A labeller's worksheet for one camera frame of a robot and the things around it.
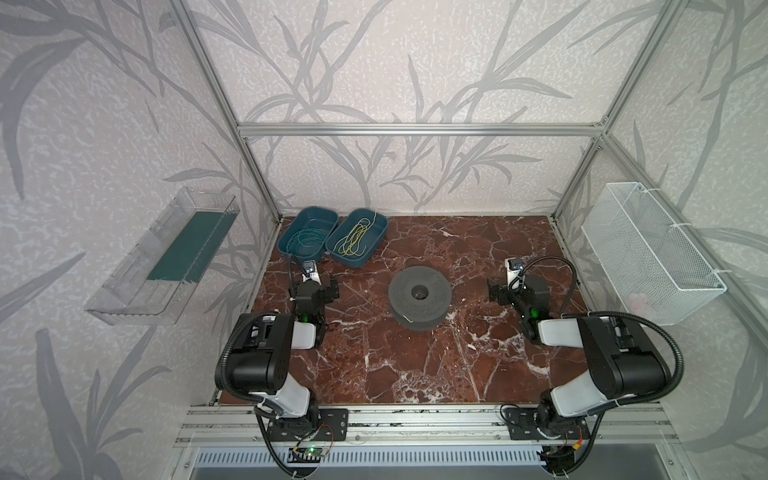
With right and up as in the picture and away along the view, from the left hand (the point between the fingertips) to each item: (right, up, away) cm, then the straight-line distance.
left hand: (319, 267), depth 94 cm
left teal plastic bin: (-9, +18, +22) cm, 30 cm away
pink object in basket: (+85, -8, -21) cm, 88 cm away
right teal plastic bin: (+15, +9, +16) cm, 24 cm away
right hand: (+60, 0, +1) cm, 60 cm away
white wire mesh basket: (+81, +2, -31) cm, 87 cm away
